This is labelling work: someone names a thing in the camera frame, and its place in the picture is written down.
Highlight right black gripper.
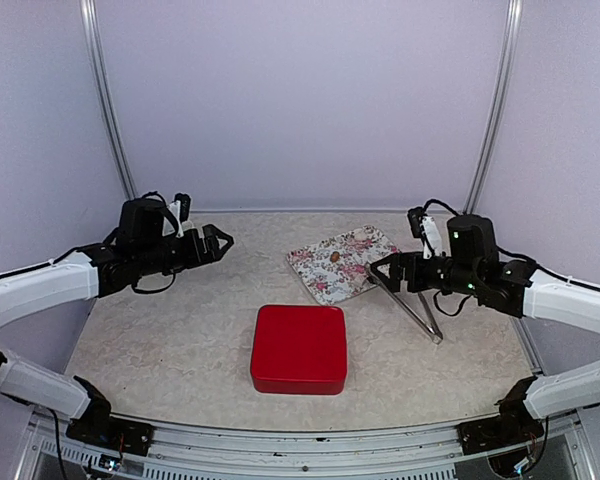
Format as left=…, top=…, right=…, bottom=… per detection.
left=372, top=250, right=482, bottom=295

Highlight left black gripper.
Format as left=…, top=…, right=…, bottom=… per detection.
left=136, top=223, right=234, bottom=276

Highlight steel serving tongs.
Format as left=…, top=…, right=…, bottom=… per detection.
left=365, top=263, right=444, bottom=345

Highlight red tin lid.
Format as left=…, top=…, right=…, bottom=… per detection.
left=250, top=304, right=348, bottom=378

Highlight red chocolate tin box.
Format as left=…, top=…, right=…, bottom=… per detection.
left=251, top=374, right=347, bottom=395

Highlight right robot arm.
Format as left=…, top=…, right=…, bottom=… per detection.
left=367, top=208, right=600, bottom=444

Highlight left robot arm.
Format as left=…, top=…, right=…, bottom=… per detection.
left=0, top=192, right=234, bottom=445

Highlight floral tray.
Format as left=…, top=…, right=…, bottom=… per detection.
left=286, top=225, right=399, bottom=306

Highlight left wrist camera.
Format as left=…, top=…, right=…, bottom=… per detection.
left=163, top=193, right=193, bottom=238

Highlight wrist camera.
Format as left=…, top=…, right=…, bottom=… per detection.
left=163, top=193, right=193, bottom=238
left=406, top=206, right=446, bottom=259

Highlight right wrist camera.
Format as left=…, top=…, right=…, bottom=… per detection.
left=406, top=206, right=446, bottom=259

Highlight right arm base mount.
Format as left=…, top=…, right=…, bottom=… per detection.
left=457, top=416, right=544, bottom=455

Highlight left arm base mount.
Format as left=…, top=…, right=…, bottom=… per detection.
left=66, top=417, right=154, bottom=457

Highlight front aluminium rail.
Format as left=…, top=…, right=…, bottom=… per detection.
left=17, top=399, right=599, bottom=480

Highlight left aluminium frame post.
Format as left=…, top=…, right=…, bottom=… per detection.
left=79, top=0, right=138, bottom=200

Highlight aluminium frame post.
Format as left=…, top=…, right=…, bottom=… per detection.
left=463, top=0, right=524, bottom=213
left=79, top=0, right=138, bottom=200

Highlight right aluminium frame post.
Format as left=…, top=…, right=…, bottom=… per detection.
left=463, top=0, right=524, bottom=213

